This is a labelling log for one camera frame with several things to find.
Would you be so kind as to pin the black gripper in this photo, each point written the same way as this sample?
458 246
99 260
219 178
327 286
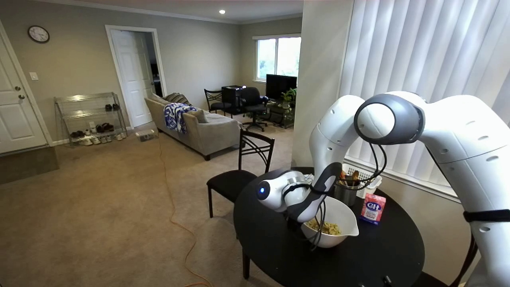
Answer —
297 216

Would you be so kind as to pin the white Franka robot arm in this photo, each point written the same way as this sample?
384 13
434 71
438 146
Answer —
456 138

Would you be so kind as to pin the white mixing bowl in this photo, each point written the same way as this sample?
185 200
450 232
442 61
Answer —
343 224

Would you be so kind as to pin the brown round wooden spoon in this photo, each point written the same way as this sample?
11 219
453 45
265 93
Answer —
352 178

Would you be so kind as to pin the yellow macaroni pasta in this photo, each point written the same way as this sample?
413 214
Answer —
332 229

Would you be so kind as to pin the metal utensil cup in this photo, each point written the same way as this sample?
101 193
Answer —
346 195

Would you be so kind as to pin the pink sugar carton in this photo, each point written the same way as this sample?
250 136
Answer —
373 208

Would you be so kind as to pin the white plastic basket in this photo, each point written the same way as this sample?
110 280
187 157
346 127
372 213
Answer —
372 187

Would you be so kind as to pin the black office chair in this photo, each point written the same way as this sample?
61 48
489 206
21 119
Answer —
254 106

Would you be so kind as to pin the green house plant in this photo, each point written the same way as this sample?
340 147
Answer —
289 96

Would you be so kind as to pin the grey sofa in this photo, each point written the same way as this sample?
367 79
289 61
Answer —
207 136

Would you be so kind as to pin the white window sill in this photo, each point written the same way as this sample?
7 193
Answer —
415 184

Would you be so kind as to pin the black flat television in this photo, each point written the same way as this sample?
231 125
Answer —
281 87

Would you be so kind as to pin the black desk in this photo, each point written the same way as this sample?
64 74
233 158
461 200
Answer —
231 98

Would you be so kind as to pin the black armchair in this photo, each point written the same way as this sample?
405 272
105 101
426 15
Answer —
215 101

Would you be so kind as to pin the blue white patterned blanket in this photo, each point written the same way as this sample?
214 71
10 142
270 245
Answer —
175 117

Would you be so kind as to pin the bright living room window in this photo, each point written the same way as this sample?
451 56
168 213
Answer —
277 58

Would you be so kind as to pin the striped sofa pillow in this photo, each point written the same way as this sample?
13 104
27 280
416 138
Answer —
177 99

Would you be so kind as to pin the white vertical blinds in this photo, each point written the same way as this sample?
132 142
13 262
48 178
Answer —
415 42

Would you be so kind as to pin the white interior door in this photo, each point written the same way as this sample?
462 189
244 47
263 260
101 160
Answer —
129 80

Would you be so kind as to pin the round recessed ceiling light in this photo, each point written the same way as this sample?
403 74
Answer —
222 12

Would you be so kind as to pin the glass shoe shelf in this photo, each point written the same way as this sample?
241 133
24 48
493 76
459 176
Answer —
89 120

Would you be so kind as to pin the dark door mat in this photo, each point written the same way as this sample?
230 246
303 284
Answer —
26 166

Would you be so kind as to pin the white panelled front door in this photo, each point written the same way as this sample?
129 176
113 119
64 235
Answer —
16 106

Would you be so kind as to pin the white light switch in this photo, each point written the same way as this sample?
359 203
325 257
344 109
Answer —
34 77

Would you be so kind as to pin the round wall clock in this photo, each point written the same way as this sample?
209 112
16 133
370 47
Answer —
38 34

